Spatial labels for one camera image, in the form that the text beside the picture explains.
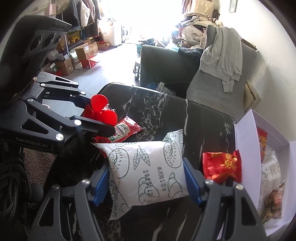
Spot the red gold snack packet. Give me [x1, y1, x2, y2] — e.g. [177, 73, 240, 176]
[202, 150, 242, 183]

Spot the brown gold snack packet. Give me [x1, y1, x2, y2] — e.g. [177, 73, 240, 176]
[261, 181, 285, 224]

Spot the white bread packet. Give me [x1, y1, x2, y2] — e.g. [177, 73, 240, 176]
[257, 151, 281, 216]
[96, 129, 189, 220]

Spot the red ketchup sachet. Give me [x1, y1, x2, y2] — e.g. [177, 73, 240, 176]
[94, 116, 143, 143]

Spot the red yellow cartoon snack packet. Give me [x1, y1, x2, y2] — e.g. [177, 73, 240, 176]
[257, 128, 268, 162]

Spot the cardboard box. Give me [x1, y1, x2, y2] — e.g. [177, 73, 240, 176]
[75, 42, 98, 60]

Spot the lavender gift box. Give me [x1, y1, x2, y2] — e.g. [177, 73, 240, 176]
[225, 109, 295, 240]

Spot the dark green sofa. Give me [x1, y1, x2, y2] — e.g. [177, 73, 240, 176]
[140, 45, 203, 87]

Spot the wooden framed panel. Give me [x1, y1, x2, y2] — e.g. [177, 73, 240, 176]
[243, 79, 261, 113]

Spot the grey patterned chair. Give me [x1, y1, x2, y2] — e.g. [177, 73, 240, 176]
[186, 38, 257, 120]

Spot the pile of clothes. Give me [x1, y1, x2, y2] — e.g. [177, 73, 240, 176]
[179, 11, 223, 50]

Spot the light grey sweatshirt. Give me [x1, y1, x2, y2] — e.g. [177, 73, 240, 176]
[200, 25, 243, 93]

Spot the wall picture frame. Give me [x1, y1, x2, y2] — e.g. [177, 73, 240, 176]
[229, 0, 237, 13]

